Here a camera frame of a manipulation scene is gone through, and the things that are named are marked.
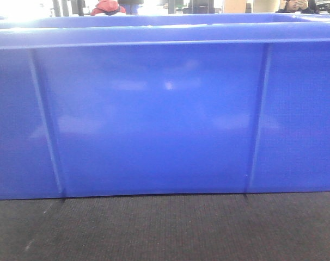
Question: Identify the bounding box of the person in red jacket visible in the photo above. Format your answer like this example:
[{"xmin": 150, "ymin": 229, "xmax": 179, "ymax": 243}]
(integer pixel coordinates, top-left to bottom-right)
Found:
[{"xmin": 90, "ymin": 0, "xmax": 126, "ymax": 16}]

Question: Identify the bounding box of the blue plastic bin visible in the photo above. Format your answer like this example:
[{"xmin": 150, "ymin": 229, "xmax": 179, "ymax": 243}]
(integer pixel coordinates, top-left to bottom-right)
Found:
[{"xmin": 0, "ymin": 13, "xmax": 330, "ymax": 200}]

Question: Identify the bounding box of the dark conveyor belt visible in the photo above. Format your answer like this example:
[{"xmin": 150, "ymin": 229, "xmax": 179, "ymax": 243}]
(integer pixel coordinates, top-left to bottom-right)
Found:
[{"xmin": 0, "ymin": 192, "xmax": 330, "ymax": 260}]

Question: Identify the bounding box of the person in dark clothes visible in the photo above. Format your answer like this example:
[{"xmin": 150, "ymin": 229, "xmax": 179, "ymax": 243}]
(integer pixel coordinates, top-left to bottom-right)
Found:
[{"xmin": 276, "ymin": 0, "xmax": 319, "ymax": 14}]

